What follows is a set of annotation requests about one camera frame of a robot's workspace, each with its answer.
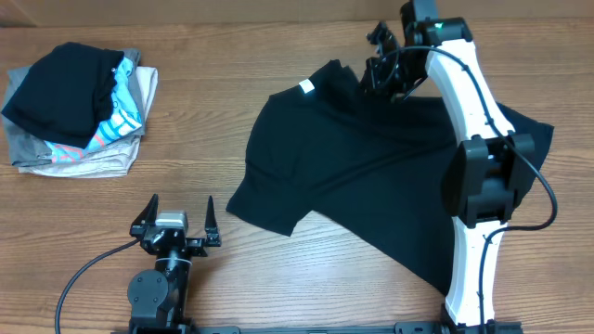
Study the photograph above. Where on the folded beige garment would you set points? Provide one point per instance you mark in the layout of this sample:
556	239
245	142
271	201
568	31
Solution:
115	159

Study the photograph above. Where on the folded black garment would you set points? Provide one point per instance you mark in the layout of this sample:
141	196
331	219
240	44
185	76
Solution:
66	94

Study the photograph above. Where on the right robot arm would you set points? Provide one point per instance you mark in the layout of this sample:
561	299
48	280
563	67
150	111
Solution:
483	183

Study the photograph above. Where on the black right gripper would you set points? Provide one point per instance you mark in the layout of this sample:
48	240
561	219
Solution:
373	84

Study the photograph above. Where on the folded blue striped garment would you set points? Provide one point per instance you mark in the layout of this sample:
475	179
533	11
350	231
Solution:
126	117

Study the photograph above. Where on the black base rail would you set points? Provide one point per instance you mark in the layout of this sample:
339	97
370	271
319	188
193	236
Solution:
398	328

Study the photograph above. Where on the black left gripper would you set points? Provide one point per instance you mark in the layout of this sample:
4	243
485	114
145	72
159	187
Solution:
199	245

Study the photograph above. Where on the folded grey garment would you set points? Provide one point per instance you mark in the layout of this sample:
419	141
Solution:
26	150

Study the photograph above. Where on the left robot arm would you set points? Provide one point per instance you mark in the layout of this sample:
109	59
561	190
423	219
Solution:
158	296

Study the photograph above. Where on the black t-shirt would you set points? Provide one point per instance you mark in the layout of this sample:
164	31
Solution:
371	165

